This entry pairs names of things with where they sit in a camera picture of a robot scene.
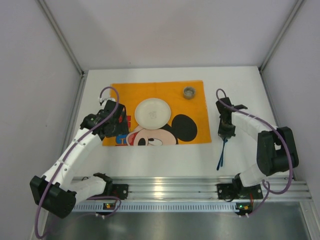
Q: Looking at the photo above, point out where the cream round plate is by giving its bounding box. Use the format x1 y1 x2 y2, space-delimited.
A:
134 98 171 130

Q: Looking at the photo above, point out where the orange Mickey Mouse placemat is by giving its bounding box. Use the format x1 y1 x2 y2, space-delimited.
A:
102 80 212 147

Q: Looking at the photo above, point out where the small grey cup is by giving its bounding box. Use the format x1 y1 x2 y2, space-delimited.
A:
183 86 196 100

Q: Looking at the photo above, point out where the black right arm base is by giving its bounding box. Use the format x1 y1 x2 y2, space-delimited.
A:
216 174 263 202

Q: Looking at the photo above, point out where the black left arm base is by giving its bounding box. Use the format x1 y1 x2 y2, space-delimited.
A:
93 173 129 200

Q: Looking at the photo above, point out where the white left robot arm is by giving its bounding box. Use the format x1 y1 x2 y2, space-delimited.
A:
30 99 129 219

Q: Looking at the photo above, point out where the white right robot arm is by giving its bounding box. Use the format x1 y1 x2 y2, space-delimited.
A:
216 97 299 190

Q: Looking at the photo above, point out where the aluminium mounting rail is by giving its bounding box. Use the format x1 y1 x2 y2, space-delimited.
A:
113 177 312 202

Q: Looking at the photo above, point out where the slotted grey cable duct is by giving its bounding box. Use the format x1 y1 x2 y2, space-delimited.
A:
72 201 252 213

